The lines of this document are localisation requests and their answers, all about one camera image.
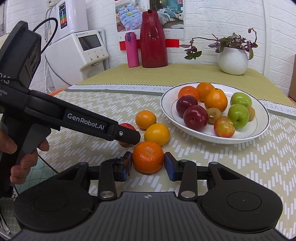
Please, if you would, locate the red apple back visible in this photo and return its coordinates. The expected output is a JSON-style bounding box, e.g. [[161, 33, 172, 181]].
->
[[119, 123, 136, 148]]

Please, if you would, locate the small orange back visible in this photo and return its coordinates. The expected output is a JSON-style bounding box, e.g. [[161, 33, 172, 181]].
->
[[135, 110, 157, 130]]

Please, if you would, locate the mandarin orange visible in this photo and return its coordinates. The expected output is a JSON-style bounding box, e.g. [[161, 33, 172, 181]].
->
[[178, 86, 200, 101], [132, 141, 165, 174]]

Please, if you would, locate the yellow orange kumquat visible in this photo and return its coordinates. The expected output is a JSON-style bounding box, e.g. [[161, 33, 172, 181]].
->
[[144, 123, 170, 146]]

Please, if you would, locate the dark red plum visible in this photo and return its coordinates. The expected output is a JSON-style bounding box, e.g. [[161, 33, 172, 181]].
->
[[183, 105, 209, 131], [176, 95, 198, 117]]

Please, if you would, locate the red yellow plum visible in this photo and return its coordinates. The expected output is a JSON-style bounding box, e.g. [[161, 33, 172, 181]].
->
[[214, 116, 235, 138]]

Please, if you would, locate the brown longan front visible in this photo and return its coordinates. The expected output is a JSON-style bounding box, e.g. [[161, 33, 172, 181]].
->
[[207, 108, 222, 124]]

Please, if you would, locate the brown longan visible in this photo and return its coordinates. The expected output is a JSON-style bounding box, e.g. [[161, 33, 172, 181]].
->
[[246, 106, 255, 121], [207, 108, 222, 124]]

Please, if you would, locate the green apple round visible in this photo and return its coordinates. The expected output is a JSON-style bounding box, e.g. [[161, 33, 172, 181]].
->
[[227, 103, 249, 128]]

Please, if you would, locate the large orange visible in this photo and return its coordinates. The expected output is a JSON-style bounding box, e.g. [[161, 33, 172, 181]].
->
[[204, 88, 228, 113]]

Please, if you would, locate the mandarin orange front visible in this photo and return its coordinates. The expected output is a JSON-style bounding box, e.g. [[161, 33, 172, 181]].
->
[[178, 86, 200, 101]]

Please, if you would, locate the brown longan back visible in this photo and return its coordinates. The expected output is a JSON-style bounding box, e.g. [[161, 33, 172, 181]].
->
[[246, 106, 255, 121]]

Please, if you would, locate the green apple oblong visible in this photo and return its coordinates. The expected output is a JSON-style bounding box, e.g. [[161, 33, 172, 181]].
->
[[230, 92, 252, 106]]

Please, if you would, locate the person left hand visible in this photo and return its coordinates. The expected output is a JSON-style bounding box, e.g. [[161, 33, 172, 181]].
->
[[0, 129, 50, 185]]

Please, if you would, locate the orange chair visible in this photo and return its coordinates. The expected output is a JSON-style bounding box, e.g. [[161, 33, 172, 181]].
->
[[49, 89, 65, 96]]

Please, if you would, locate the patterned tablecloth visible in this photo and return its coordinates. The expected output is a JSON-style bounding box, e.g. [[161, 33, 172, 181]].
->
[[15, 73, 295, 240]]

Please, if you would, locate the white ceramic plate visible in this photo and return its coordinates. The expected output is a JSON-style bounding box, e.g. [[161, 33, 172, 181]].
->
[[161, 82, 270, 145]]

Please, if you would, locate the white water dispenser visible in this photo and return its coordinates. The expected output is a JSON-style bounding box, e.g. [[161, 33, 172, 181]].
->
[[44, 29, 109, 90]]

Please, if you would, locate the pink thermos bottle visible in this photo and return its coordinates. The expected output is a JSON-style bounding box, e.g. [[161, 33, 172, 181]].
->
[[125, 32, 139, 68]]

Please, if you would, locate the dark red thermos jug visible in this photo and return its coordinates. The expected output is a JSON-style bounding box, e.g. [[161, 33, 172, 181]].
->
[[140, 9, 168, 68]]

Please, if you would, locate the white water purifier unit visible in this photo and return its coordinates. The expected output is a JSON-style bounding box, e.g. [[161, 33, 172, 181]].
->
[[48, 0, 89, 43]]

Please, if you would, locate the white ribbed plant pot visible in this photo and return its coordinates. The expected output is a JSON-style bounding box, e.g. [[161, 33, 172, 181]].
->
[[217, 48, 248, 75]]

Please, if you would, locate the purple green trailing plant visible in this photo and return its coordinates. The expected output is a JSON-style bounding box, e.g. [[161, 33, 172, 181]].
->
[[180, 28, 258, 60]]

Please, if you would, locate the cardboard box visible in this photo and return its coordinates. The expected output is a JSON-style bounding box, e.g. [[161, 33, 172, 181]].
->
[[288, 56, 296, 102]]

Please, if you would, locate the black cable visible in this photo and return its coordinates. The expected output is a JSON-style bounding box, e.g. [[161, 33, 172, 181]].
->
[[32, 17, 59, 55]]

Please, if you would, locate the bedding poster on wall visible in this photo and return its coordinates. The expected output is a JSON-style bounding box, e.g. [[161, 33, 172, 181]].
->
[[114, 0, 185, 42]]

